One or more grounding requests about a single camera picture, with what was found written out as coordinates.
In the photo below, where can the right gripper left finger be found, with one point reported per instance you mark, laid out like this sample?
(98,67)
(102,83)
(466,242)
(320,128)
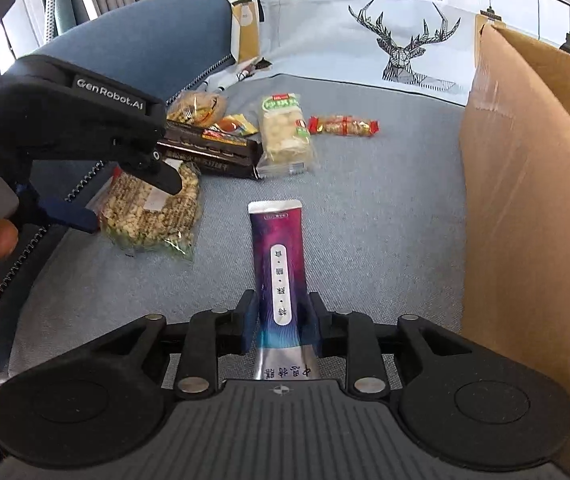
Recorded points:
(209,335)

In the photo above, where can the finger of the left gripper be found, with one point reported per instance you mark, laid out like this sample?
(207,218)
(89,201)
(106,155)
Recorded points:
(151,169)
(35,210)

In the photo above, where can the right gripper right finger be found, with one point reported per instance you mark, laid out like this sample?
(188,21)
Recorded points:
(352,337)

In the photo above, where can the black chocolate biscuit pack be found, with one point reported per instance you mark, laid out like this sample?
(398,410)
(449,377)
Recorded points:
(212,151)

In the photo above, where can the round peanut brittle pack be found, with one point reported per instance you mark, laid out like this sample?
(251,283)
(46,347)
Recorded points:
(140,218)

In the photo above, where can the purple white snack sachet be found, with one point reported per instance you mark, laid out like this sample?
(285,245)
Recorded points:
(288,333)

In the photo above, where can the clear bag of candies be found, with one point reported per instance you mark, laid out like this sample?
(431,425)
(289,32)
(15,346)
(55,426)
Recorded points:
(197,108)

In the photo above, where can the green sachima cake pack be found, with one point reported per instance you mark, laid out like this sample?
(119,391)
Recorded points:
(286,142)

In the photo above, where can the small red peanut candy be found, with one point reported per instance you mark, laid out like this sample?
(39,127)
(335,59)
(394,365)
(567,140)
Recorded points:
(343,125)

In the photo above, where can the dark red snack stick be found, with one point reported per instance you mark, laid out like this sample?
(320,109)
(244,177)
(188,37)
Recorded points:
(115,174)

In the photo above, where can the yellow orange snack pack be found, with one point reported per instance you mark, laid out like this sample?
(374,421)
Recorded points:
(231,129)

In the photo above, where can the cardboard box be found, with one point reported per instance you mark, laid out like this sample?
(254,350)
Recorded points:
(515,144)

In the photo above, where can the deer print sofa cover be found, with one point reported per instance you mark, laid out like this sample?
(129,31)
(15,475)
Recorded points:
(383,219)

